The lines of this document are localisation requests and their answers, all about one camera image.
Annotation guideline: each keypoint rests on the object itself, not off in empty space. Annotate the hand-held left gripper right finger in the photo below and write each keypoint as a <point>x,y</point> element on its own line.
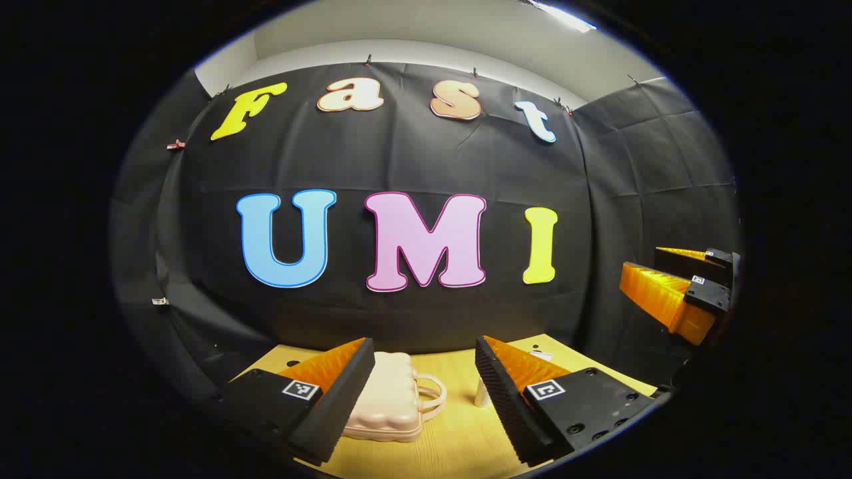
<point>506,406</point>

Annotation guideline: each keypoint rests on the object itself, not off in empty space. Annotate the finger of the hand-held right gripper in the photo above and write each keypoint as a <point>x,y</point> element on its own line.
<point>679,264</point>
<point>709,297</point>

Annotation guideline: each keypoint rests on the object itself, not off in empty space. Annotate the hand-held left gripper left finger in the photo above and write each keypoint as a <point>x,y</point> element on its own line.
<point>333,406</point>

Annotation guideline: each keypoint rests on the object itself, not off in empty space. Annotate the white pump bottle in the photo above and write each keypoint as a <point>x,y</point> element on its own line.
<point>482,394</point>

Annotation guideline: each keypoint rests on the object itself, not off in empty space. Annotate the pink suitcase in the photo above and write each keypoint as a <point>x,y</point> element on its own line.
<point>386,399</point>

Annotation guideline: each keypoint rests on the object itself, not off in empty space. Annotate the black backdrop cloth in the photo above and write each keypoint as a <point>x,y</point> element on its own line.
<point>413,166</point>

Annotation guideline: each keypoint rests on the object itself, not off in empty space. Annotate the ceiling light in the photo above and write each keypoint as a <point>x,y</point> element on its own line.
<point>566,18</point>

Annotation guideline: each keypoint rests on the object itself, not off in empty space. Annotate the red backdrop clip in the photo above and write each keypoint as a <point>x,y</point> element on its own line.
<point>176,144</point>

